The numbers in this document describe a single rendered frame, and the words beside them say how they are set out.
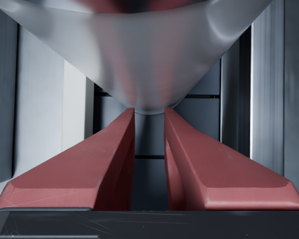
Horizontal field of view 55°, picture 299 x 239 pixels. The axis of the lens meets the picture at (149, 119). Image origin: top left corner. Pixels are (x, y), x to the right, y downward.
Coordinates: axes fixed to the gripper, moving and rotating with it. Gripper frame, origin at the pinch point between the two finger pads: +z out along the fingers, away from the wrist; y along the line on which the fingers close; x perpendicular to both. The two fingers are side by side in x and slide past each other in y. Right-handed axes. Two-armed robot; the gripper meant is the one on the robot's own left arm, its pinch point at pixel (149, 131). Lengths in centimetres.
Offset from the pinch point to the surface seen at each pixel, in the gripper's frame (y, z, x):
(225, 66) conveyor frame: -4.8, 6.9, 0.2
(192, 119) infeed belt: -2.7, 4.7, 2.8
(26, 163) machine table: 9.8, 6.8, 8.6
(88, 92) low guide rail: 3.2, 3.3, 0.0
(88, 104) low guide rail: 3.2, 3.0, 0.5
